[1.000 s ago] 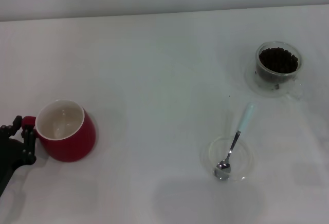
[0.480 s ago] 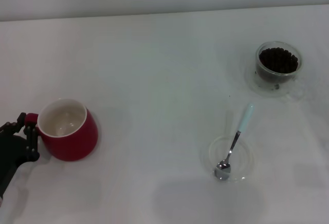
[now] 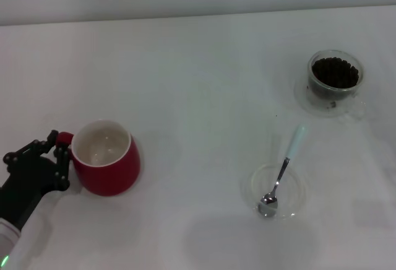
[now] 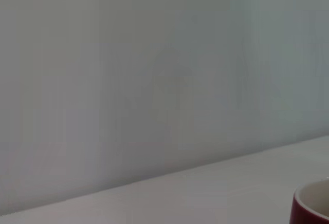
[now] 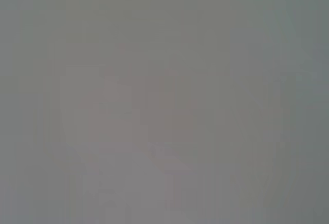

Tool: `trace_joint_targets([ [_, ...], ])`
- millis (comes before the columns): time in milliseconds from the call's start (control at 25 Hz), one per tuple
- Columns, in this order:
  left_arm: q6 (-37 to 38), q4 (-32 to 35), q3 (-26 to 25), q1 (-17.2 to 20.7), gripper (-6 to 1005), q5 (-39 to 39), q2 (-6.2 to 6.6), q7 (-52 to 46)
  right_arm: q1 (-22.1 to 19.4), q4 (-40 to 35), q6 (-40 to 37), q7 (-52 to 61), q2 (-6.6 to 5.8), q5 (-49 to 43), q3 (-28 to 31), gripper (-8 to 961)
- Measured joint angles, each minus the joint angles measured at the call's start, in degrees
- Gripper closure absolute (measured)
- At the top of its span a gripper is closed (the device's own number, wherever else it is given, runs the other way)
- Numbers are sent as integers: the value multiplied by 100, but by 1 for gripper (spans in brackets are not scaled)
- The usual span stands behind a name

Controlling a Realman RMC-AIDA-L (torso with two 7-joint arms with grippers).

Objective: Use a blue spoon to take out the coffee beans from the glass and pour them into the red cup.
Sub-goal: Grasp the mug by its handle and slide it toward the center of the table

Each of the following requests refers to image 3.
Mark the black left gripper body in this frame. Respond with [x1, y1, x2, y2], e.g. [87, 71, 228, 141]
[0, 154, 59, 231]

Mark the red ceramic mug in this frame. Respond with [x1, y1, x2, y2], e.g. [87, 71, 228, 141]
[55, 119, 142, 197]

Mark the clear glass saucer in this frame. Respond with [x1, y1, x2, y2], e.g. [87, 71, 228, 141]
[241, 163, 308, 220]
[293, 74, 364, 118]

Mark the blue handled metal spoon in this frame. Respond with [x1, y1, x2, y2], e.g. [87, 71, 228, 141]
[257, 123, 310, 218]

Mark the clear glass cup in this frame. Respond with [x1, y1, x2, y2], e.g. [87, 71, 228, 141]
[306, 49, 368, 121]

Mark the coffee bean heap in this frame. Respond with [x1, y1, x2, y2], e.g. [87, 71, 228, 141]
[309, 56, 360, 100]

